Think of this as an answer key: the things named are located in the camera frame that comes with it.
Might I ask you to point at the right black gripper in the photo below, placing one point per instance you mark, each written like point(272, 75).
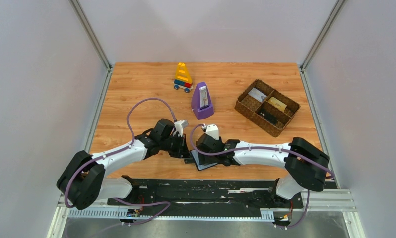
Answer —
point(201, 154)

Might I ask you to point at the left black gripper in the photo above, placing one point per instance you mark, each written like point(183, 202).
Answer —
point(183, 148)

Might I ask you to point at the black card holder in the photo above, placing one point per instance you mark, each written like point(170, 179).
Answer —
point(198, 160)

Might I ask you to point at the black credit card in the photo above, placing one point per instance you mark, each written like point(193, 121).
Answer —
point(268, 116)

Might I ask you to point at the yellow credit card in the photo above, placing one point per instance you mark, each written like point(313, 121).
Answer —
point(277, 103)

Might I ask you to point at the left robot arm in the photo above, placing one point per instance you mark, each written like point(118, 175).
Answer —
point(85, 179)

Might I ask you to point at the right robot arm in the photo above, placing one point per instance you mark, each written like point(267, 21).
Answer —
point(307, 166)

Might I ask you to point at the white card in basket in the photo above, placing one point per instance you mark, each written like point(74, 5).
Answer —
point(257, 94)

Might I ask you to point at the purple metronome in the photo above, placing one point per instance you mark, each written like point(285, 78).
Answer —
point(201, 103)

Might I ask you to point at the brown woven basket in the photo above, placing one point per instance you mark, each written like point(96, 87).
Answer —
point(249, 107)

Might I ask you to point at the colourful toy block car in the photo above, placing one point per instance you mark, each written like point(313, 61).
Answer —
point(183, 79)

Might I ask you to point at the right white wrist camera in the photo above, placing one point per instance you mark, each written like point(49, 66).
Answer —
point(211, 130)

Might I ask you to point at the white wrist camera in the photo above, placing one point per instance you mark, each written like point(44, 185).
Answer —
point(179, 127)
point(211, 130)

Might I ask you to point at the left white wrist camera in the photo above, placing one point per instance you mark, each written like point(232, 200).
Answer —
point(179, 127)

